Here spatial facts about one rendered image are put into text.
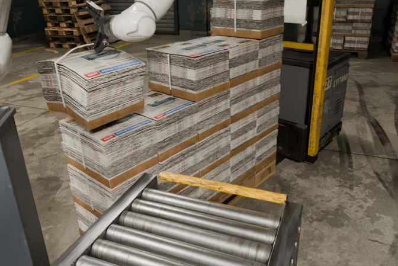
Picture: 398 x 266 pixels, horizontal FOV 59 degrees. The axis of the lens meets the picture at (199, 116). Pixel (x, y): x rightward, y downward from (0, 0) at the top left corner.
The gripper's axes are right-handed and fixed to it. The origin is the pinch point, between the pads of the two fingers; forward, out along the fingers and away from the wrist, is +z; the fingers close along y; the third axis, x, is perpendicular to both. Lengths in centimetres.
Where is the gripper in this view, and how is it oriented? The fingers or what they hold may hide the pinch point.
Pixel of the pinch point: (84, 28)
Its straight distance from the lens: 159.5
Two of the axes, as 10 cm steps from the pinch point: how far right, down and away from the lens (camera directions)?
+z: -7.4, -1.5, 6.6
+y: 0.8, 9.5, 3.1
